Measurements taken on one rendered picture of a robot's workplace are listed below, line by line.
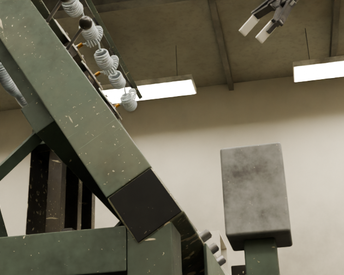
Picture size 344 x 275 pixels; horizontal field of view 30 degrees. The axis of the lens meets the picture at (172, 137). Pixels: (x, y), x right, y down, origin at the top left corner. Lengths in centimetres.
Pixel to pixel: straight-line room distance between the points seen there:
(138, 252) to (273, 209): 27
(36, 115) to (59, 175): 166
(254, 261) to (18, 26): 77
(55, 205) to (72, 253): 182
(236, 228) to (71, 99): 46
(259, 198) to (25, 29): 68
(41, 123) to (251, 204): 53
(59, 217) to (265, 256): 194
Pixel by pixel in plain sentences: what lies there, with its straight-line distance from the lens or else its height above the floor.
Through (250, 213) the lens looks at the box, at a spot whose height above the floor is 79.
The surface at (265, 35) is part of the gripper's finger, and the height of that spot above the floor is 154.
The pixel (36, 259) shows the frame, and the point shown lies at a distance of 130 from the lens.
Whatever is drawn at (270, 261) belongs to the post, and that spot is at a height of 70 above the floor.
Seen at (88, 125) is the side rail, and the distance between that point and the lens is 136.
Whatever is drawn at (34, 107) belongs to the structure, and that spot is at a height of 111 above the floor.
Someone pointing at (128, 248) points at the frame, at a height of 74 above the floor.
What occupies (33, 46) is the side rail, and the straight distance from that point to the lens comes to 151.
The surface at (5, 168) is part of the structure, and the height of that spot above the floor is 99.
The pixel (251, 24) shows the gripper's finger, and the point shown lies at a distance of 218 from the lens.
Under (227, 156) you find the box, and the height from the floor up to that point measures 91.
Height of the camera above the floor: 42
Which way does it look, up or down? 25 degrees up
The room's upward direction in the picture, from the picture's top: 2 degrees counter-clockwise
